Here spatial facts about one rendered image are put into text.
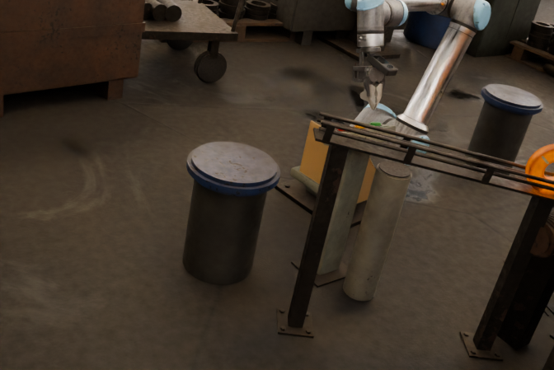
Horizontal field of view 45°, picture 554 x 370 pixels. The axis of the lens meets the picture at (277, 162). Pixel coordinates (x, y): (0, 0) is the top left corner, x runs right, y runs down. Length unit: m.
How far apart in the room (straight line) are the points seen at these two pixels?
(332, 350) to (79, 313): 0.81
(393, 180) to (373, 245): 0.26
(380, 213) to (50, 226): 1.21
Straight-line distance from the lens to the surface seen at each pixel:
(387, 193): 2.23
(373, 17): 2.29
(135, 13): 3.56
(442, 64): 2.84
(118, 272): 2.40
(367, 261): 2.37
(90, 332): 2.17
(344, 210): 2.40
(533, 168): 2.10
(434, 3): 2.83
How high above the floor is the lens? 1.47
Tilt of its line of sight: 27 degrees down
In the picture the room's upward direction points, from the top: 12 degrees clockwise
